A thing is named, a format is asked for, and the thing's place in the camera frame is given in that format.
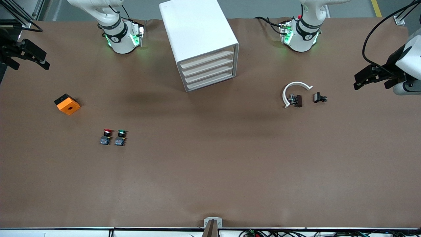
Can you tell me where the aluminium frame profile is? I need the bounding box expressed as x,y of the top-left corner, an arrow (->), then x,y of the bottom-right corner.
393,0 -> 421,26
0,0 -> 45,31

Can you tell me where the tangled cable bundle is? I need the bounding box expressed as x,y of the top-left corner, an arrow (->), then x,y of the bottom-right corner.
238,228 -> 421,237

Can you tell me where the white table edge rail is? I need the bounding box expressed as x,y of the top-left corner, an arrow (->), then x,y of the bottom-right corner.
0,226 -> 421,237

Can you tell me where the grey metal mount bracket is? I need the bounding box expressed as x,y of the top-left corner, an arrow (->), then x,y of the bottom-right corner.
204,217 -> 223,228

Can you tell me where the orange button enclosure box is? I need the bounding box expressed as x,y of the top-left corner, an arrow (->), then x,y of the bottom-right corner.
54,93 -> 81,116

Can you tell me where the brown small electrical component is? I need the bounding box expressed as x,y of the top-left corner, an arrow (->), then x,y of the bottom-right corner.
287,94 -> 303,108

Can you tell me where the red push button switch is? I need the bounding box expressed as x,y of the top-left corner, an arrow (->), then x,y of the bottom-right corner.
100,129 -> 114,146

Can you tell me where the green push button switch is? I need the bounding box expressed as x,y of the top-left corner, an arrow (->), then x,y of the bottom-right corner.
114,129 -> 128,146

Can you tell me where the brown paper table cover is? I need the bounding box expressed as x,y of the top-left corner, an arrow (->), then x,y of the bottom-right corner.
0,17 -> 421,229

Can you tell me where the white curved plastic part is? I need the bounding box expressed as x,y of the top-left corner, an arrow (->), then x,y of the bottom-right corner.
282,81 -> 313,109

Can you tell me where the black arm base cable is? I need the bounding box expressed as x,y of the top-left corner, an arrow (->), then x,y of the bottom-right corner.
254,16 -> 286,36

